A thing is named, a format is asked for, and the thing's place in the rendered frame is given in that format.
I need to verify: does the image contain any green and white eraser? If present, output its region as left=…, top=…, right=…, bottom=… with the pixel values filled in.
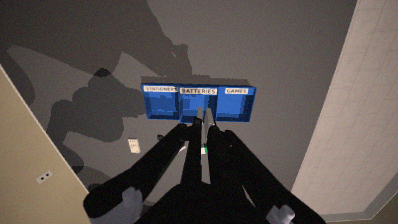
left=201, top=145, right=207, bottom=154

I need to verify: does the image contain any cream domino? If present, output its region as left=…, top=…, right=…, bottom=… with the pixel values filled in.
left=128, top=138, right=140, bottom=153

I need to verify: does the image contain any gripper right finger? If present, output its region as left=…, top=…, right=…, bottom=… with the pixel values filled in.
left=204, top=108, right=327, bottom=224

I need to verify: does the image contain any blue rack of three labelled bins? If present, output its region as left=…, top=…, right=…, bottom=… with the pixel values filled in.
left=142, top=83, right=257, bottom=124

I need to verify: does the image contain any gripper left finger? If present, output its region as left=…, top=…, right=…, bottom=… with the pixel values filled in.
left=83, top=106, right=203, bottom=224

